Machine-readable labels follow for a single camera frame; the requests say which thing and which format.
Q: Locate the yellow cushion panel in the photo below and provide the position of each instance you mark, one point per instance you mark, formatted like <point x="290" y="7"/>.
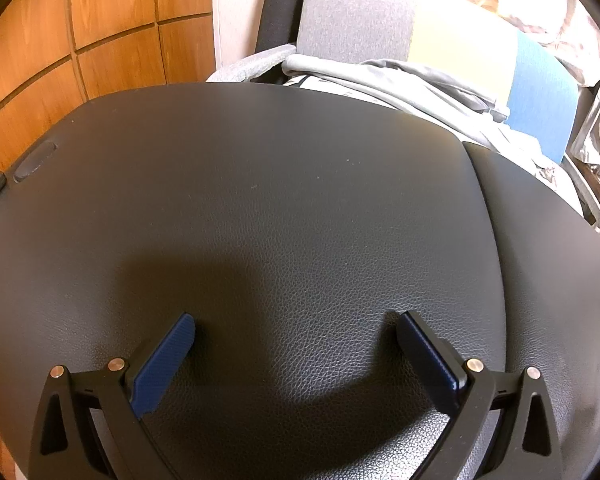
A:
<point x="460" y="45"/>

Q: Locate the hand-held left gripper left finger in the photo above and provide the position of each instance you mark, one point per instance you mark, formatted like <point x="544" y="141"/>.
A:
<point x="162" y="365"/>

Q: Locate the grey upholstered chair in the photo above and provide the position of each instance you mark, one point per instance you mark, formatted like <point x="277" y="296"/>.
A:
<point x="355" y="15"/>

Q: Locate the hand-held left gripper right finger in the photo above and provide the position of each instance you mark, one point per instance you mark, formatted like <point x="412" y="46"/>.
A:
<point x="425" y="360"/>

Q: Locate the black round cap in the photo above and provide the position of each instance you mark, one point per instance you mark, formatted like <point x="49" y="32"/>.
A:
<point x="35" y="160"/>

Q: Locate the blue cushion panel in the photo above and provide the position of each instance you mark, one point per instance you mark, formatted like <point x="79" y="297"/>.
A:
<point x="540" y="100"/>

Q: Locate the crumpled silvery plastic sheet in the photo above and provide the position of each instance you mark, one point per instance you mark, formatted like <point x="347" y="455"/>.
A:
<point x="595" y="120"/>

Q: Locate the grey garment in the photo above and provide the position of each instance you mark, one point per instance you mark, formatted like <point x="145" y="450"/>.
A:
<point x="380" y="85"/>

